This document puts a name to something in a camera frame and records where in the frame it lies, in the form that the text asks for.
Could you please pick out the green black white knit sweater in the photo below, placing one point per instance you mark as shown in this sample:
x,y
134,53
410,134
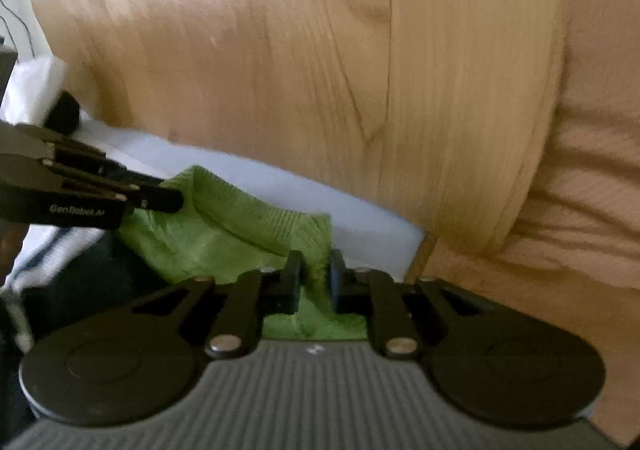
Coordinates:
x,y
210,235

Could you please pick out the black cloth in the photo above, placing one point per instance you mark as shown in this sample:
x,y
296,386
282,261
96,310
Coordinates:
x,y
62,112

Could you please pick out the white cloth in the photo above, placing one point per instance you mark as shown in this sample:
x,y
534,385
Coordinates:
x,y
30,85

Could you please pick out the brown cushion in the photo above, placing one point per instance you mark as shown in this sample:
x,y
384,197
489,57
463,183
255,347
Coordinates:
x,y
590,230

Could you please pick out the wooden headboard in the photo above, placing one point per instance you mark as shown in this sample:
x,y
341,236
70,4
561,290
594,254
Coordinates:
x,y
300,80

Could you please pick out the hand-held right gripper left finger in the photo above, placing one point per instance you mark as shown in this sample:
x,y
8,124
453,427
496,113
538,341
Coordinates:
x,y
292,282

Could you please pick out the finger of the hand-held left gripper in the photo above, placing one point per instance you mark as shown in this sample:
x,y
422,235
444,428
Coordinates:
x,y
100,162
160,200

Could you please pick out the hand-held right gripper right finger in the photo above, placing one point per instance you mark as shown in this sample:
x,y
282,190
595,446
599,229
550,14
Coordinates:
x,y
336,282

